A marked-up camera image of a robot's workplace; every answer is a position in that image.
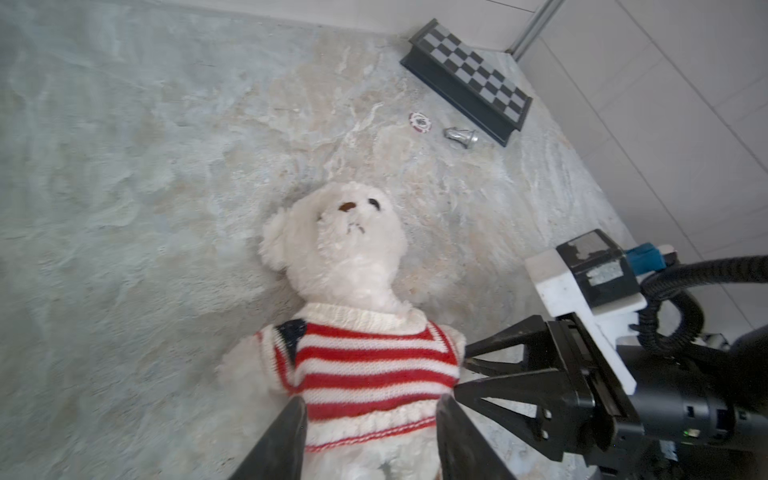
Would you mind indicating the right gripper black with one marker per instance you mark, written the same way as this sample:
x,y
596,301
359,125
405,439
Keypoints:
x,y
579,408

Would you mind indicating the white teddy bear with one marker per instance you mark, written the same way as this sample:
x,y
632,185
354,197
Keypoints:
x,y
340,245

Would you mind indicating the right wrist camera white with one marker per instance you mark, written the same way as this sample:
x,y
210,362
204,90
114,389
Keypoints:
x,y
594,278

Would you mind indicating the red white striped sweater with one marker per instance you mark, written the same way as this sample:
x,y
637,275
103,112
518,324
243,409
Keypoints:
x,y
363,375

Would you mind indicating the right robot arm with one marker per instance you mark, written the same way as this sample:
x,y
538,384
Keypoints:
x,y
711,402

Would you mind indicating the small metal cylinder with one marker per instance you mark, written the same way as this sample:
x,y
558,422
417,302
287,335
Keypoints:
x,y
465,137

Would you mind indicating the black white checkerboard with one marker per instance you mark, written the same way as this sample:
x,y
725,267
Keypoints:
x,y
467,81

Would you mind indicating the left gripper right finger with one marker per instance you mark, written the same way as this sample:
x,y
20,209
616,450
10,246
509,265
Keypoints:
x,y
464,453

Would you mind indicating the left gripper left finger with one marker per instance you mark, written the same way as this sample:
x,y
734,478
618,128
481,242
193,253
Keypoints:
x,y
279,453

